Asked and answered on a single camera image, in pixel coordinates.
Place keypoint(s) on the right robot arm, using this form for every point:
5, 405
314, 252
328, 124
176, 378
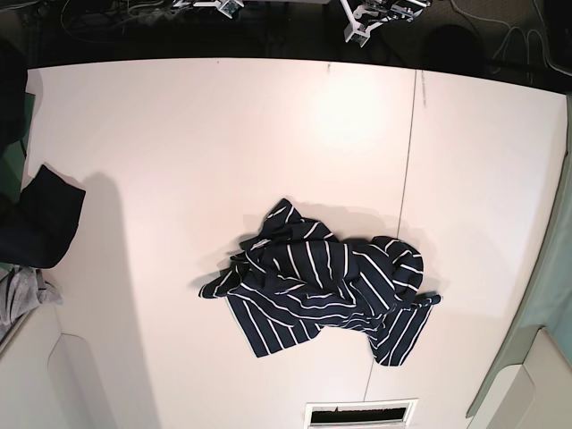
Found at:
226, 7

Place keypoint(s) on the black round floor object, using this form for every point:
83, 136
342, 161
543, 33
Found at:
452, 49

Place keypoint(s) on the dark navy folded garment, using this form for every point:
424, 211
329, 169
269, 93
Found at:
38, 229

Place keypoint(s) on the white table vent slot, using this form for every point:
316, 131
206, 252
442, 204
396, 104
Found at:
355, 415

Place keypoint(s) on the navy white striped t-shirt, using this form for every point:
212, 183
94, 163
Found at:
296, 278

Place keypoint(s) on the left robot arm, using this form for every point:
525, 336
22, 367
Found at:
367, 15

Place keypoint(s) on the grey crumpled garment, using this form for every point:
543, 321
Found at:
23, 289

